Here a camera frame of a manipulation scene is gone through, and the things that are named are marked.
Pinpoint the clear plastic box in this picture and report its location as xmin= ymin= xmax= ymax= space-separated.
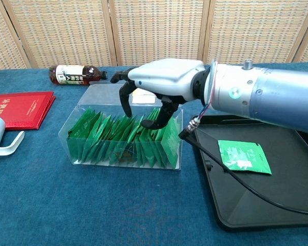
xmin=59 ymin=81 xmax=183 ymax=171

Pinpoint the blue tablecloth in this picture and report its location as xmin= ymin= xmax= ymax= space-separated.
xmin=0 ymin=61 xmax=308 ymax=246

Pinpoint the brown tea bottle white label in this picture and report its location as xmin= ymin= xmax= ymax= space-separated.
xmin=48 ymin=64 xmax=109 ymax=87

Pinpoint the small white paper card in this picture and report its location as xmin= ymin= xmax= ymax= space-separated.
xmin=131 ymin=94 xmax=156 ymax=105

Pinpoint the black plastic tray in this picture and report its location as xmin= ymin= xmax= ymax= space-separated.
xmin=190 ymin=114 xmax=308 ymax=233

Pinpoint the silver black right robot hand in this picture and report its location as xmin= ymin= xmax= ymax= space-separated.
xmin=109 ymin=58 xmax=208 ymax=129

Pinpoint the red hardcover booklet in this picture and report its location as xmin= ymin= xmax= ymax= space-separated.
xmin=0 ymin=91 xmax=56 ymax=131

